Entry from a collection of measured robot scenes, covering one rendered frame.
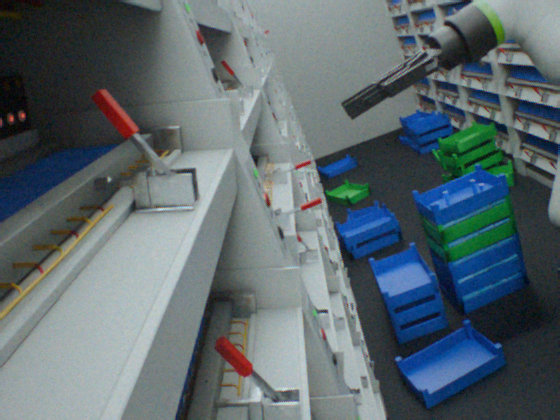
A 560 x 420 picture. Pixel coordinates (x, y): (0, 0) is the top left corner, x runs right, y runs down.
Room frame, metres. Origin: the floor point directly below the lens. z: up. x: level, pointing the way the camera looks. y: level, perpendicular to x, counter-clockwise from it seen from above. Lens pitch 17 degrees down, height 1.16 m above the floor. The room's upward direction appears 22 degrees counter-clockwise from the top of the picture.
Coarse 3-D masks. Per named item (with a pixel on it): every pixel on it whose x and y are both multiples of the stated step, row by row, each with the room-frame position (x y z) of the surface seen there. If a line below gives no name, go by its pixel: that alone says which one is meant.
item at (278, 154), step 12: (276, 144) 1.18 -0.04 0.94; (288, 144) 1.18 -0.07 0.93; (252, 156) 1.17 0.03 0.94; (276, 156) 1.18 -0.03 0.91; (288, 156) 1.18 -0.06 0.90; (276, 168) 1.14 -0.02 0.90; (288, 168) 1.13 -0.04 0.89; (288, 180) 1.02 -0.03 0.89; (276, 192) 0.94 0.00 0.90; (288, 192) 0.93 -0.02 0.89; (276, 204) 0.86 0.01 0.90; (288, 204) 0.85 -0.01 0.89; (288, 240) 0.58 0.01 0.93
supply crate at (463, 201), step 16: (464, 176) 1.71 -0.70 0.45; (480, 176) 1.69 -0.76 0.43; (496, 176) 1.58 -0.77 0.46; (416, 192) 1.69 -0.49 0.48; (432, 192) 1.71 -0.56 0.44; (448, 192) 1.71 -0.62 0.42; (464, 192) 1.68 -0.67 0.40; (480, 192) 1.51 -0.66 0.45; (496, 192) 1.51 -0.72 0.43; (432, 208) 1.52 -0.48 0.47; (448, 208) 1.51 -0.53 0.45; (464, 208) 1.51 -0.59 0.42
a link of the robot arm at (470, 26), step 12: (456, 12) 0.83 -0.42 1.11; (468, 12) 0.81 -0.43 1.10; (480, 12) 0.80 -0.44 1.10; (444, 24) 0.86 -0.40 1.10; (456, 24) 0.81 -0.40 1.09; (468, 24) 0.80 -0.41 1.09; (480, 24) 0.79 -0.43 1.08; (468, 36) 0.79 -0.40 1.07; (480, 36) 0.79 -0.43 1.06; (492, 36) 0.79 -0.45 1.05; (468, 48) 0.80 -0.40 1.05; (480, 48) 0.80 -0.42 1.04; (492, 48) 0.81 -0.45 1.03; (468, 60) 0.83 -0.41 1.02; (480, 60) 0.83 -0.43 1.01
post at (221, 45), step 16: (208, 32) 1.19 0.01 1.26; (224, 32) 1.19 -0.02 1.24; (208, 48) 1.19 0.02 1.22; (224, 48) 1.19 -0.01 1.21; (240, 48) 1.18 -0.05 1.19; (240, 64) 1.19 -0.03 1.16; (256, 128) 1.19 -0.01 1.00; (272, 128) 1.18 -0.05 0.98; (256, 144) 1.19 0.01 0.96; (320, 240) 1.20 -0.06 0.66; (368, 368) 1.18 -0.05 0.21
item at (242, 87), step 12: (228, 72) 1.19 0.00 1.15; (240, 72) 1.18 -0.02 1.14; (252, 72) 1.18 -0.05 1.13; (228, 84) 1.17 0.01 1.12; (240, 84) 1.00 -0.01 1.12; (252, 84) 1.18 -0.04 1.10; (228, 96) 0.58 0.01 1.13; (240, 96) 1.00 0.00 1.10; (252, 96) 0.99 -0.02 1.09; (240, 108) 0.73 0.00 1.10; (252, 108) 0.84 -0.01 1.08; (240, 120) 0.58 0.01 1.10; (252, 120) 0.81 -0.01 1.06; (252, 132) 0.79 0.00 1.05
